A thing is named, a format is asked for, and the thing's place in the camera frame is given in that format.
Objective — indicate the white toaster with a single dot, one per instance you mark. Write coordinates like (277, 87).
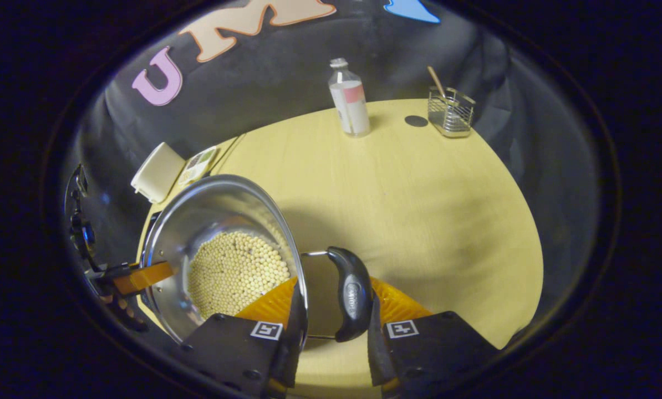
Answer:
(156, 173)

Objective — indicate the clear bottle with pink label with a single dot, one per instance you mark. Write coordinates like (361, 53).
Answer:
(350, 105)

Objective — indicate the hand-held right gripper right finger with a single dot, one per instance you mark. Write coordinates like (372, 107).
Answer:
(436, 349)

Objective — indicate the white divided snack tray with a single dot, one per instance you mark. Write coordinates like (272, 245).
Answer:
(197, 165)

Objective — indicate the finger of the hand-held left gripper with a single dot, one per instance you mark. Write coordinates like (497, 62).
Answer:
(142, 277)

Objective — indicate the pile of soybeans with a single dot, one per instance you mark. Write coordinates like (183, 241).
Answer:
(237, 271)

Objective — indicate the wooden stick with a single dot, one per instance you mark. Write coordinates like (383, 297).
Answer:
(436, 81)

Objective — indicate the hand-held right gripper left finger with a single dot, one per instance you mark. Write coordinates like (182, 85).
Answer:
(225, 349)

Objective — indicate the stainless steel pot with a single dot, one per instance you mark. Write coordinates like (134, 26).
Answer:
(214, 205)

